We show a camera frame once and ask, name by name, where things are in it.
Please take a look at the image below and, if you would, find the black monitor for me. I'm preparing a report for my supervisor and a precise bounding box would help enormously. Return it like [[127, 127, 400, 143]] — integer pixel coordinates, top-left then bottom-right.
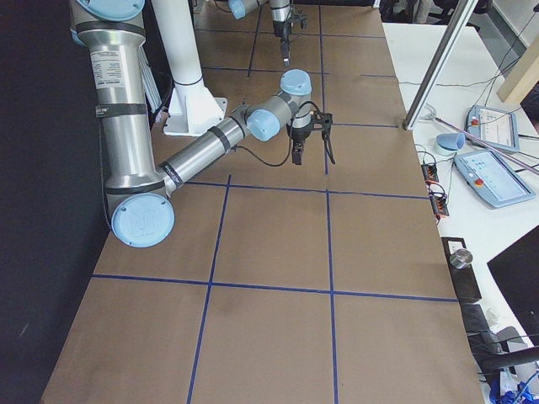
[[488, 226, 539, 344]]

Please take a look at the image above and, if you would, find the long grabber stick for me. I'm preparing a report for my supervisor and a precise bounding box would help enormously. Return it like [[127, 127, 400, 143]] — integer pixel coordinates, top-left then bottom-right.
[[424, 104, 539, 175]]

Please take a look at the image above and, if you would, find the aluminium frame post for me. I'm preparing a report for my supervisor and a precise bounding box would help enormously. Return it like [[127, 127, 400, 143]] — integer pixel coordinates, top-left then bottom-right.
[[403, 0, 478, 130]]

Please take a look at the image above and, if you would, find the teach pendant tablet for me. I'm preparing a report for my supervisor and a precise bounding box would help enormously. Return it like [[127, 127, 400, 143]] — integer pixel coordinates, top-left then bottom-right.
[[466, 105, 520, 152], [454, 150, 536, 209]]

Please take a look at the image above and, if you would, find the orange black connector board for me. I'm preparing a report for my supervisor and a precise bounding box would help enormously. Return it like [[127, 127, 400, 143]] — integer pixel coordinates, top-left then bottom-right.
[[421, 163, 439, 183]]

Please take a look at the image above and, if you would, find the metal cup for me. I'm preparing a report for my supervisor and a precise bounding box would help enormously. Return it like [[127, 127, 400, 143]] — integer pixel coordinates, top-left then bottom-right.
[[449, 248, 473, 269]]

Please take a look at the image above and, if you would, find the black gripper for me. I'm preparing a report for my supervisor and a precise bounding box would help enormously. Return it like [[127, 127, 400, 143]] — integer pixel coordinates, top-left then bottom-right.
[[286, 110, 333, 166], [271, 8, 307, 67]]

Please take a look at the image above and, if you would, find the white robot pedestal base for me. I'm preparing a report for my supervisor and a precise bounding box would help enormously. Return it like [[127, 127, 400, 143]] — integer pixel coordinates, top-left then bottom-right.
[[152, 0, 227, 136]]

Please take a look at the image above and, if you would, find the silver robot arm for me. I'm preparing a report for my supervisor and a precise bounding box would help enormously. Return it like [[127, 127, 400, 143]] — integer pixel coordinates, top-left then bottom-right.
[[227, 0, 307, 67], [70, 1, 333, 247]]

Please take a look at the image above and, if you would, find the far teach pendant tablet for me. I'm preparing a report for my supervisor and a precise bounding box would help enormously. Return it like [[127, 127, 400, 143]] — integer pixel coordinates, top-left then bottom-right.
[[466, 105, 520, 152]]

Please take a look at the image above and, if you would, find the near teach pendant tablet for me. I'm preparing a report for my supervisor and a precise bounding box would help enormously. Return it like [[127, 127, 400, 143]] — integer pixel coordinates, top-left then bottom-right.
[[454, 150, 536, 209]]

